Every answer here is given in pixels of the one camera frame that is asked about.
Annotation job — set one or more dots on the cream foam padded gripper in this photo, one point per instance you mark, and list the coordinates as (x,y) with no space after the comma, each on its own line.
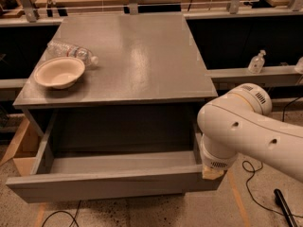
(217,162)

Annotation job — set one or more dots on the grey top drawer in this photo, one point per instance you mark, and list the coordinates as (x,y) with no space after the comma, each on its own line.
(84,157)

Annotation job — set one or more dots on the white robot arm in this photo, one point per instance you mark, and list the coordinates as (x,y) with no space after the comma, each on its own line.
(239,122)

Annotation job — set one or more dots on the grey drawer cabinet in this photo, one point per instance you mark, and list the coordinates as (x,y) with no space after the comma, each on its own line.
(148,65)

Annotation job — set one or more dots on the black cylindrical floor object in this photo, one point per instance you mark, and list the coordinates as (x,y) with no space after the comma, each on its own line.
(280,201)

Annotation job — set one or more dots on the clear hand sanitizer bottle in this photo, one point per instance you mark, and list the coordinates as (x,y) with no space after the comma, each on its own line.
(257,62)

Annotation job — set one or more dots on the white paper bowl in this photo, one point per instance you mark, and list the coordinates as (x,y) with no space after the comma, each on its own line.
(59,73)

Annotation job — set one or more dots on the cardboard box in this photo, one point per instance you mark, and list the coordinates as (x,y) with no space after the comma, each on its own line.
(23,148)

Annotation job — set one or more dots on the clear plastic water bottle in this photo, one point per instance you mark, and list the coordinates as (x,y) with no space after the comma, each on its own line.
(62,49)

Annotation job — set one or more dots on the white object on rail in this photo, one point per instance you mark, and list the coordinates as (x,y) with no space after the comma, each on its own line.
(299,66)

